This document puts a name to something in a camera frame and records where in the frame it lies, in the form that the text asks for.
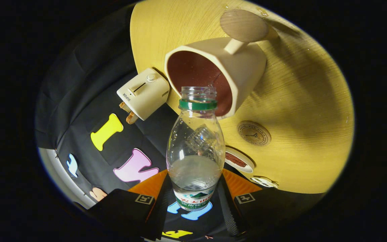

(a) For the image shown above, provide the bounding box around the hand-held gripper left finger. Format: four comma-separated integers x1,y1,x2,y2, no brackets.
87,169,174,241

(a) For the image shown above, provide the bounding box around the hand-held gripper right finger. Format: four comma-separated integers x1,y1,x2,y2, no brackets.
216,169,307,238

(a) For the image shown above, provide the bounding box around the clear plastic juice bottle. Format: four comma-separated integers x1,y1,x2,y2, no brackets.
166,86,226,211

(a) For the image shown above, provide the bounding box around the round cork coaster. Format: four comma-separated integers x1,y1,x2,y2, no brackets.
236,121,272,146

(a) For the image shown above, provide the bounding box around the cream cup with wooden handle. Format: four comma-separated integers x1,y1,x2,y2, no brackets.
164,9,280,120

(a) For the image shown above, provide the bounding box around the white divided condiment dish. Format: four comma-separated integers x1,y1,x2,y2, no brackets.
250,176,278,188

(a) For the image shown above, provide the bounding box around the round white plate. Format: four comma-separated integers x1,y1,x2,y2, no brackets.
225,147,255,173

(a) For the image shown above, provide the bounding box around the brown meat piece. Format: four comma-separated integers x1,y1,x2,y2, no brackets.
225,152,248,168

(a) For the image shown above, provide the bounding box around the white toaster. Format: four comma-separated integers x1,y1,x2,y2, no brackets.
117,68,170,121

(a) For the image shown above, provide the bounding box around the wooden table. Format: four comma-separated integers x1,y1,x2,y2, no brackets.
130,0,355,194

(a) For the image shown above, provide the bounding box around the black backdrop cloth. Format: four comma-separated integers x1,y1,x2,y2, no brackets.
35,3,234,241

